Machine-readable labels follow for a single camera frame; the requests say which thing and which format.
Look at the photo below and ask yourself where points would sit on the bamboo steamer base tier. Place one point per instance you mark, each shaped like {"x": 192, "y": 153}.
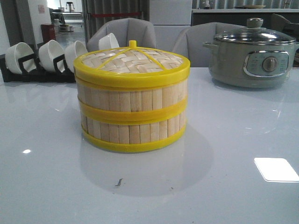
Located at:
{"x": 134, "y": 138}

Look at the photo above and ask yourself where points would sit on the woven bamboo steamer lid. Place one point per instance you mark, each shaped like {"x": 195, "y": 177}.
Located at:
{"x": 131, "y": 68}

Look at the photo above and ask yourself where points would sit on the glass pot lid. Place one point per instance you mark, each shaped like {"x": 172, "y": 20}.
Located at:
{"x": 254, "y": 33}

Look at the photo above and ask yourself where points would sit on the grey chair left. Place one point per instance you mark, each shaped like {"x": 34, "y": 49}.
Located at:
{"x": 125, "y": 30}

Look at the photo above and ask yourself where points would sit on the black dish rack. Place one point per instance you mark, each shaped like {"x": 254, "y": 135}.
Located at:
{"x": 61, "y": 73}

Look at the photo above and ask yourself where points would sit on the white bowl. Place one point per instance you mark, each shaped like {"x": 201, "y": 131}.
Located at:
{"x": 73, "y": 51}
{"x": 108, "y": 42}
{"x": 14, "y": 53}
{"x": 48, "y": 52}

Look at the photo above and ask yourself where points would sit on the white bowl far left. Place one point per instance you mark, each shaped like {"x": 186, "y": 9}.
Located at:
{"x": 14, "y": 53}

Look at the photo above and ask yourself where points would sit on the green electric cooking pot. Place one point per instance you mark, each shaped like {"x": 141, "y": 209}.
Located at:
{"x": 251, "y": 65}

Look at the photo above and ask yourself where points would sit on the grey chair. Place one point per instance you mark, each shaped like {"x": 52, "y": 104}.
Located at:
{"x": 189, "y": 42}
{"x": 125, "y": 30}

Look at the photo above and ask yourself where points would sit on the white bowl rightmost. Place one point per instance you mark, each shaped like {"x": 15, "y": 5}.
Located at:
{"x": 108, "y": 42}

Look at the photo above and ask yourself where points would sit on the grey chair right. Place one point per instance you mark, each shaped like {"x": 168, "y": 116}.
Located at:
{"x": 189, "y": 42}

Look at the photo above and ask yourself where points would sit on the red bin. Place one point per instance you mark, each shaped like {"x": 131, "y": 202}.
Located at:
{"x": 48, "y": 32}

